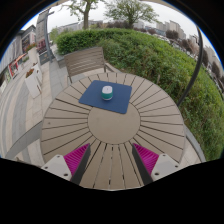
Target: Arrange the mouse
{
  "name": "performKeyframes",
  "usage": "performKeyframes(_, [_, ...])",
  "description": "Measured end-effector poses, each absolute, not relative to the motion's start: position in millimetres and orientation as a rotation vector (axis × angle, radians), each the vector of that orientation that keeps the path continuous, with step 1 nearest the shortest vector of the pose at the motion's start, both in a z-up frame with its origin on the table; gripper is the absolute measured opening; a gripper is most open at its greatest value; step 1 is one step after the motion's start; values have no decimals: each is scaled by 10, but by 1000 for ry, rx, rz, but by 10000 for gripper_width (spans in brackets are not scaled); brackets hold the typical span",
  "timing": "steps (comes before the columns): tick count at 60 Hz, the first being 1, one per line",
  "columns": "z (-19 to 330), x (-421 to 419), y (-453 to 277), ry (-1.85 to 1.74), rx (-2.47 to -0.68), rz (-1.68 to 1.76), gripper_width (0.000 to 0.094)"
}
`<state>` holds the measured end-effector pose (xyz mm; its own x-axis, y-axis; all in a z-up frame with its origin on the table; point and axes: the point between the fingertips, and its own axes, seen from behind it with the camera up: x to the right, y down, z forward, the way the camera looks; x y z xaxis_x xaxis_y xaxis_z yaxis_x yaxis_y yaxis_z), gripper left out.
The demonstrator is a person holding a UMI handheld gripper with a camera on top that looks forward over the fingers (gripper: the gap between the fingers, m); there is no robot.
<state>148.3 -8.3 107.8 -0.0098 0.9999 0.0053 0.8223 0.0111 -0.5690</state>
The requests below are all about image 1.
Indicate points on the tall grey sign pillar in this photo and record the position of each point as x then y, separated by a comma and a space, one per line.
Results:
42, 36

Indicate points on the dark curved umbrella pole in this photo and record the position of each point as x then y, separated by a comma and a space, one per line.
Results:
196, 63

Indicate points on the white planter box with flowers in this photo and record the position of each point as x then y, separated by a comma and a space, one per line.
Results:
38, 71
32, 85

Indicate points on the blue rectangular mouse pad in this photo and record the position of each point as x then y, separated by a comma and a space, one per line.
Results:
91, 96

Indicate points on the distant apartment buildings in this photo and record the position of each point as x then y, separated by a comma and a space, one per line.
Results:
173, 26

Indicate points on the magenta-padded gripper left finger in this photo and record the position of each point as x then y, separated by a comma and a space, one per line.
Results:
58, 166

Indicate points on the round-crowned green tree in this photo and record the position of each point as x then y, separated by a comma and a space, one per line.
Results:
131, 11

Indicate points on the beige slatted outdoor chair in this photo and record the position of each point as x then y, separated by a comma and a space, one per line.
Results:
83, 61

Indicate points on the bare-trunked leaning tree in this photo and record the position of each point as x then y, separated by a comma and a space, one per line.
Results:
86, 15

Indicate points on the white and teal computer mouse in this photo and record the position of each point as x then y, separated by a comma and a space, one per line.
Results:
107, 92

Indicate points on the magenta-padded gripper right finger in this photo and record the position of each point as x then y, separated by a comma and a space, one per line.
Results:
165, 166

